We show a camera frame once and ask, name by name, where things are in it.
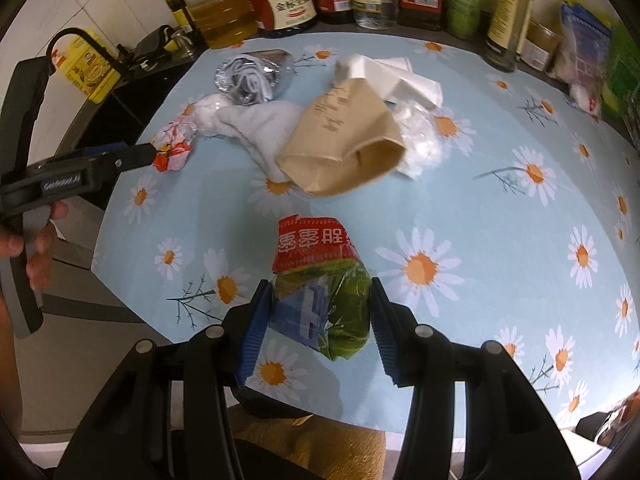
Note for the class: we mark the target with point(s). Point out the person's left forearm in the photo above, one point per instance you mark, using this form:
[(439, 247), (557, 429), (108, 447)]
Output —
[(9, 370)]

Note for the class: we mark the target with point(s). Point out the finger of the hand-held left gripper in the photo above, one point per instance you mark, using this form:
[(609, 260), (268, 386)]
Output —
[(132, 157)]

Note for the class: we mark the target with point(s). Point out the brown paper bag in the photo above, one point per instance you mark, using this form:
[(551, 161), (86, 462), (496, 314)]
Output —
[(340, 145)]

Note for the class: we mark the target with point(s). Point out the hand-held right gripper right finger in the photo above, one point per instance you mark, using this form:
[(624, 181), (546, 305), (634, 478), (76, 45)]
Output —
[(385, 340)]

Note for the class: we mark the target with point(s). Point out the clear plastic bag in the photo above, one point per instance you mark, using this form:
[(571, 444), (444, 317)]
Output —
[(422, 140)]

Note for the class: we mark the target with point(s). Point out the white paper bag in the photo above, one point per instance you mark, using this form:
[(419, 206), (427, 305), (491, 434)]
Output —
[(395, 77)]

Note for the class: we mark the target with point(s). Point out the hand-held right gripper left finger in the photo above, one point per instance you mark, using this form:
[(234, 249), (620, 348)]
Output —
[(256, 330)]

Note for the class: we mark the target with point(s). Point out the clear bottle yellow label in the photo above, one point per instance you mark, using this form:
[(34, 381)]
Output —
[(510, 20)]

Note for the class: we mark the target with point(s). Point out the small white red packet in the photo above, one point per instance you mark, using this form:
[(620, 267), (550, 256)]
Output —
[(586, 99)]

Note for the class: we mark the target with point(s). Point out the small brown jar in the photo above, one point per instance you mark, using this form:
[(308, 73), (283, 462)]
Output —
[(540, 45)]

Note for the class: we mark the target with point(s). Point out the blue daisy print tablecloth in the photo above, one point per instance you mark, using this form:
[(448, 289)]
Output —
[(500, 240)]

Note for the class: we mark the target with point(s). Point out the silver foil wrapper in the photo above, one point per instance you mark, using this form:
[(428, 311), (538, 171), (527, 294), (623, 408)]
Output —
[(250, 77)]

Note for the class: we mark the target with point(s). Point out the person's left hand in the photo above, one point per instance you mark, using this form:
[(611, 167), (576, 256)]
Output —
[(42, 260)]

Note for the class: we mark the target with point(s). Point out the white plastic bag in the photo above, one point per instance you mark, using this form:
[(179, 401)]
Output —
[(245, 125)]

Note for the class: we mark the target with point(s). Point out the black tool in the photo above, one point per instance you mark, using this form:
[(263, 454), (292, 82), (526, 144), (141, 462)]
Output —
[(160, 45)]

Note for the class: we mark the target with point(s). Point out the blue white packet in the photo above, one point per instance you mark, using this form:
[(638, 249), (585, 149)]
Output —
[(582, 45)]

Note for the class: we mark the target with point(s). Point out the dark sauce jar cream label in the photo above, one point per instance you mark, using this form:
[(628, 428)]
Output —
[(285, 7)]

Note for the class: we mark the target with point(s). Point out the large clear cooking oil bottle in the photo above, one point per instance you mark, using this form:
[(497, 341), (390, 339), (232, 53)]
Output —
[(222, 10)]

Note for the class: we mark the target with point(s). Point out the red green snack packet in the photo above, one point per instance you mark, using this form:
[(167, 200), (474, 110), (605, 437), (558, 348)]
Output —
[(325, 300)]

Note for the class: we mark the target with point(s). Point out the yellow fuzzy trousers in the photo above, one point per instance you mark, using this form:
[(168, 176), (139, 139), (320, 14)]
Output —
[(320, 450)]

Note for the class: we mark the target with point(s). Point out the red white candy wrapper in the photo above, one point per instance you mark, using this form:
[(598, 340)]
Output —
[(172, 147)]

